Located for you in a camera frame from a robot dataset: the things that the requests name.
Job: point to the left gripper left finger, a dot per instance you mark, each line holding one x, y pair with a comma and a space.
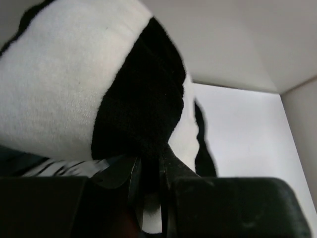
104, 206

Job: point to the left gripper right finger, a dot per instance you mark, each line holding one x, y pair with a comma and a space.
204, 207

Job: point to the black white striped sweater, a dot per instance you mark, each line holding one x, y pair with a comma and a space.
89, 80

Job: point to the newspaper print cloth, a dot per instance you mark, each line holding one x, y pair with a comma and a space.
19, 164

